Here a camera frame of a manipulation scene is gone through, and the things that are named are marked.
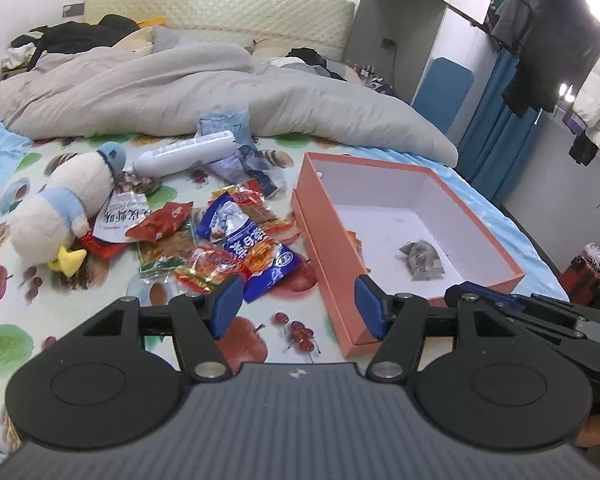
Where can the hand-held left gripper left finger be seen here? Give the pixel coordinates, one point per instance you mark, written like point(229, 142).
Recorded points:
point(226, 305)

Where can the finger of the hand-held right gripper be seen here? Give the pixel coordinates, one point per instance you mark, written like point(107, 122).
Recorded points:
point(555, 329)
point(495, 294)

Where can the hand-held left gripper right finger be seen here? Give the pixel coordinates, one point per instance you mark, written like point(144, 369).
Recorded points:
point(370, 305)

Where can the small grey snack packet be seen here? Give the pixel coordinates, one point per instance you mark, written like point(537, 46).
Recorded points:
point(421, 260)

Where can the blue white snack packet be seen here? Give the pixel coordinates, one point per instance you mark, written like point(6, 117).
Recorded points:
point(232, 227)

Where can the pink cardboard box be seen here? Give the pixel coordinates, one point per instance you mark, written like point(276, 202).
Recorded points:
point(390, 190)

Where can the small red packet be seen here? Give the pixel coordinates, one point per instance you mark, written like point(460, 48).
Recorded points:
point(99, 247)

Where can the white red snack packet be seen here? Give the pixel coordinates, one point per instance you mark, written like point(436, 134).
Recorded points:
point(116, 217)

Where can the red suitcase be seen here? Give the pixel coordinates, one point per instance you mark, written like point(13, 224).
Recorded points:
point(582, 280)

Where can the white plastic bag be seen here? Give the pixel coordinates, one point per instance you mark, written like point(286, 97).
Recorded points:
point(594, 254)

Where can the dark blue crumpled wrapper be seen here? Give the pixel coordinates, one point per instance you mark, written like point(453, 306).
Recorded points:
point(245, 167)

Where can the brown patterned scrunchie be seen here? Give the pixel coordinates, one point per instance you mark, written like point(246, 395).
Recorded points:
point(137, 184)

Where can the white tube bottle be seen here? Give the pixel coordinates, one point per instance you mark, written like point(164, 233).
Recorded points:
point(185, 152)

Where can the blue curtain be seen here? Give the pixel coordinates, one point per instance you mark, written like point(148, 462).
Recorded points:
point(495, 130)

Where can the small black hanging garment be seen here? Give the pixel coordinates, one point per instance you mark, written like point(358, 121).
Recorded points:
point(584, 149)

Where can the light blue plastic bag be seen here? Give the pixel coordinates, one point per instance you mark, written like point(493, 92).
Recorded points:
point(225, 127)

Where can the purple hanging item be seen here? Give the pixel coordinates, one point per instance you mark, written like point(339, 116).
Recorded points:
point(575, 120)

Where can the plush penguin toy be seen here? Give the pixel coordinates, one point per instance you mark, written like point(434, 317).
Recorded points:
point(60, 200)

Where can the blue padded board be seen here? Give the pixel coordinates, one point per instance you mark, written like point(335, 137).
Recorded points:
point(442, 92)

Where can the grey duvet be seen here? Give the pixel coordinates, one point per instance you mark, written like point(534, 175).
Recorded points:
point(205, 95)

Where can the small cosmetic bottles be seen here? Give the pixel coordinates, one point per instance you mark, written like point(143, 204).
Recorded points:
point(371, 72)

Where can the white garment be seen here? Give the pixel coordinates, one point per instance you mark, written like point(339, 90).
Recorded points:
point(285, 62)

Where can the black hanging coat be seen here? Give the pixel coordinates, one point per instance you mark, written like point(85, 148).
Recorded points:
point(555, 50)

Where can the light blue cloth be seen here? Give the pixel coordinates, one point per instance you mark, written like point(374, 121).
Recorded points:
point(0, 160)

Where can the grey striped jacket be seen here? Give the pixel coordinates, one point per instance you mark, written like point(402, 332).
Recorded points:
point(517, 7)

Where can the yellow item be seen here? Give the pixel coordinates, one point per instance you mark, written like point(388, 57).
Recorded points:
point(152, 22)

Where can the grey wardrobe cabinet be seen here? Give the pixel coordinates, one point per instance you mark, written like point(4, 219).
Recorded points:
point(405, 10)

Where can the cream quilted headboard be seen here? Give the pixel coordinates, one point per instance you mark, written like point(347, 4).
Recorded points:
point(230, 5)

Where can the pile of black clothes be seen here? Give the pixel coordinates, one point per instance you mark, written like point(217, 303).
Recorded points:
point(75, 37)

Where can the wall socket with charger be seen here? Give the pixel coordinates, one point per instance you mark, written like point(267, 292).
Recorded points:
point(389, 43)

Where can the dark wall switch panel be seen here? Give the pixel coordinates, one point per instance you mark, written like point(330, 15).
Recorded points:
point(73, 10)

